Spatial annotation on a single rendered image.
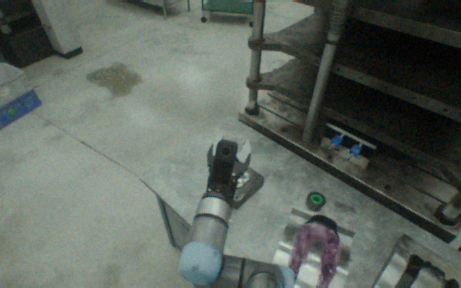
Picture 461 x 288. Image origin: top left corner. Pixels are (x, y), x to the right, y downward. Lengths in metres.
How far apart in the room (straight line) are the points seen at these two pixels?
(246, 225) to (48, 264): 1.54
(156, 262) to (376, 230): 1.42
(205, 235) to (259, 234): 0.79
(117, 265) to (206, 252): 1.74
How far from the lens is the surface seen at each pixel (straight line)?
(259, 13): 1.59
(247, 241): 1.32
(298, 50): 1.59
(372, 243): 1.45
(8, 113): 3.76
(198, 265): 0.55
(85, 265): 2.35
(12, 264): 2.60
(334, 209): 1.34
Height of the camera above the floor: 1.97
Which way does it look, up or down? 44 degrees down
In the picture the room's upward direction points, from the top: straight up
